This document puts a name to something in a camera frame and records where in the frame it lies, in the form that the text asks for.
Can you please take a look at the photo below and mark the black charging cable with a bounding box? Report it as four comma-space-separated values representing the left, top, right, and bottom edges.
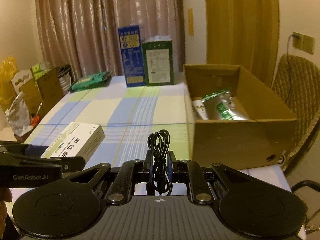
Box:
285, 35, 299, 100

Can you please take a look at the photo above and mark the quilted chair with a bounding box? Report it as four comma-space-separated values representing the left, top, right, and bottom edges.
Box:
272, 54, 319, 171

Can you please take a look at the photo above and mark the green wet wipes pack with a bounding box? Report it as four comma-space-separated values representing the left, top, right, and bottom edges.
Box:
69, 72, 112, 93

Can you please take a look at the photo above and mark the person's hand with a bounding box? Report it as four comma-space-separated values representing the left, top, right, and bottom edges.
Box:
0, 188, 12, 238

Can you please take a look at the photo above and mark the black chair armrest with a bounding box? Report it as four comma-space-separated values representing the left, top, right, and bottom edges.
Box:
291, 179, 320, 233

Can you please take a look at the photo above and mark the green white medicine box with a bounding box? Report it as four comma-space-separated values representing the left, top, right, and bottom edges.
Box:
192, 99, 209, 120

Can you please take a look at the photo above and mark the crumpled silver plastic bag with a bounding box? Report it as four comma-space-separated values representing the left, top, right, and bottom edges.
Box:
5, 91, 33, 137

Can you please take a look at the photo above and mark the silver green foil bag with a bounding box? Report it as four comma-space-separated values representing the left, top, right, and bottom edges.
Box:
201, 88, 249, 121

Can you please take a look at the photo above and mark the checkered tablecloth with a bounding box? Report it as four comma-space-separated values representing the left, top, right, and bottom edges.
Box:
26, 67, 296, 188

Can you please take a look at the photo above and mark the yellow plastic bag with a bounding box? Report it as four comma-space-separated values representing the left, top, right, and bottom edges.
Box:
0, 56, 18, 111

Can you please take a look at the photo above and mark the blue milk carton box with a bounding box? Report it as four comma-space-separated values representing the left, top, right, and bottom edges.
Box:
118, 24, 145, 87

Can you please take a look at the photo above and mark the wall socket with plug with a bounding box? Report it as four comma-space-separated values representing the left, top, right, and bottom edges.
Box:
292, 32, 303, 50

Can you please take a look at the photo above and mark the beige curtain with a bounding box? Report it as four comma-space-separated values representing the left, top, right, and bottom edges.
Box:
35, 0, 185, 79

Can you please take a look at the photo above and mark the green milk carton box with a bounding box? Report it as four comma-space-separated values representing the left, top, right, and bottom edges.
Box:
142, 36, 174, 86

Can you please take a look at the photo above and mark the wooden door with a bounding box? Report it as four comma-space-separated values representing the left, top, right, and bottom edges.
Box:
206, 0, 279, 86

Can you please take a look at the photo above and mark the large brown cardboard box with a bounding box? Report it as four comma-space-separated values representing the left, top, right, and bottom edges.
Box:
184, 64, 297, 170

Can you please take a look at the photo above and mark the brown cardboard boxes stack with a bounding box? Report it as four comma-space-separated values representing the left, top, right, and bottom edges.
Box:
11, 62, 73, 117

